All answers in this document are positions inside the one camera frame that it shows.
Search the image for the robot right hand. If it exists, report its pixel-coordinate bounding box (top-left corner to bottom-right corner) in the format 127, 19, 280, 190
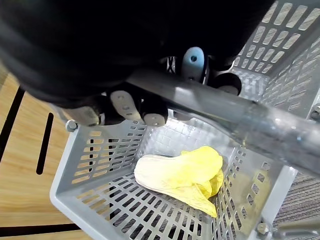
0, 0, 276, 127

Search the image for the grey plastic shopping basket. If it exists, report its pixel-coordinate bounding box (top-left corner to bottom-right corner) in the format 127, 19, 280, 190
49, 0, 320, 240

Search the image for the grey metal basket handle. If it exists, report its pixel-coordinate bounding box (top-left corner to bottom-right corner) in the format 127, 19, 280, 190
126, 69, 320, 173

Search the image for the yellow napa cabbage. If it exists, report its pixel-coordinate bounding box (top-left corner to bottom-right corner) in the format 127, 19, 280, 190
134, 146, 225, 218

